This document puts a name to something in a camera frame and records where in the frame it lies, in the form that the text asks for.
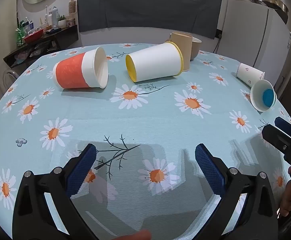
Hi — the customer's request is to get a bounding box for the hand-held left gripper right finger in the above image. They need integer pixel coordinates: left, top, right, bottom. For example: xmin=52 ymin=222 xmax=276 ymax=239
xmin=195 ymin=144 xmax=279 ymax=240

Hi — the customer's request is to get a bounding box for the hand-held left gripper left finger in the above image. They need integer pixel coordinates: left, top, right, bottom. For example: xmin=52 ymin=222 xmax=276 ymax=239
xmin=12 ymin=144 xmax=98 ymax=240

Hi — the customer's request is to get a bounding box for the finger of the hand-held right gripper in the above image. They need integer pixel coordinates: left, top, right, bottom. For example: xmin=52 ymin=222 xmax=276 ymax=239
xmin=275 ymin=117 xmax=291 ymax=143
xmin=262 ymin=124 xmax=291 ymax=153

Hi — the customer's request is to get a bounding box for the white cup with blue inside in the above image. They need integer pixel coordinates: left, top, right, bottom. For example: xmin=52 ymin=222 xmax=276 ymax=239
xmin=250 ymin=79 xmax=277 ymax=112

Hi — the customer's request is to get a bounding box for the white cup with heart print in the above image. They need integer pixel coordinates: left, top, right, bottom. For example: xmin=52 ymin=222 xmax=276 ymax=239
xmin=236 ymin=62 xmax=265 ymax=88

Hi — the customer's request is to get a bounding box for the orange and white paper cup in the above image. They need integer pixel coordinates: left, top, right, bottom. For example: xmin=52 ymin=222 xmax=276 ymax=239
xmin=53 ymin=46 xmax=109 ymax=89

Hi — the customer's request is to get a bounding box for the white cup with yellow inside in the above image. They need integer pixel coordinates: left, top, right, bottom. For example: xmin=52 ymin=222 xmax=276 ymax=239
xmin=125 ymin=42 xmax=184 ymax=83

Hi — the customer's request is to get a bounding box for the brown paper cup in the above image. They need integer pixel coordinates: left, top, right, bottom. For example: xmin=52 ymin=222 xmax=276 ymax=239
xmin=170 ymin=31 xmax=193 ymax=72

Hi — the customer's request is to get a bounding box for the person's right hand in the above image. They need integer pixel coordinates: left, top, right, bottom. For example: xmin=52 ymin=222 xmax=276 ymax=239
xmin=280 ymin=180 xmax=291 ymax=217

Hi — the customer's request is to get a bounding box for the blue daisy print tablecloth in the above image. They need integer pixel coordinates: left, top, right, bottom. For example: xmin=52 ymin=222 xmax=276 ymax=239
xmin=0 ymin=42 xmax=291 ymax=240

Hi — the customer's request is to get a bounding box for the white refrigerator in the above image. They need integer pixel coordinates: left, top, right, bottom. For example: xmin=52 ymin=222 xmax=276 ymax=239
xmin=217 ymin=0 xmax=291 ymax=85

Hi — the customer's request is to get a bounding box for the beige bowl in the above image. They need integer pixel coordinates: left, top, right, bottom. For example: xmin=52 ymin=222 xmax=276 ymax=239
xmin=190 ymin=37 xmax=202 ymax=62

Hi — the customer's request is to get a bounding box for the clear plastic chair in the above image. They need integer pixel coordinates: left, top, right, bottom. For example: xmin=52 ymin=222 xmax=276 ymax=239
xmin=2 ymin=68 xmax=20 ymax=91

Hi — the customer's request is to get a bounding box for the metal pot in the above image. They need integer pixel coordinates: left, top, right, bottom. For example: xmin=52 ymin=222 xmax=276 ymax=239
xmin=261 ymin=0 xmax=290 ymax=14

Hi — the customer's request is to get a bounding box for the dark wooden shelf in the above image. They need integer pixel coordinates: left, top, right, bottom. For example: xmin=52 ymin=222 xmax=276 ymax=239
xmin=3 ymin=25 xmax=80 ymax=68

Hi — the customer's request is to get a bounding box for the red bowl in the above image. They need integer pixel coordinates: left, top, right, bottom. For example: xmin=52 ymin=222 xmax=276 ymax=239
xmin=23 ymin=29 xmax=44 ymax=44

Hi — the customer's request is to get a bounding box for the green bottle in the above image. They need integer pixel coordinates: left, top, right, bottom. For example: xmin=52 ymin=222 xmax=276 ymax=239
xmin=16 ymin=27 xmax=24 ymax=46

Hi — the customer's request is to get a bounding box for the white spray bottle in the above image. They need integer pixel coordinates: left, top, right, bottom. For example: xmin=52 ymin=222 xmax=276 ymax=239
xmin=51 ymin=6 xmax=59 ymax=26

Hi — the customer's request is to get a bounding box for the dark grey cloth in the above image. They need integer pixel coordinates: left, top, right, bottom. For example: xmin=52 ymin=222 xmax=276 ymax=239
xmin=76 ymin=0 xmax=224 ymax=40

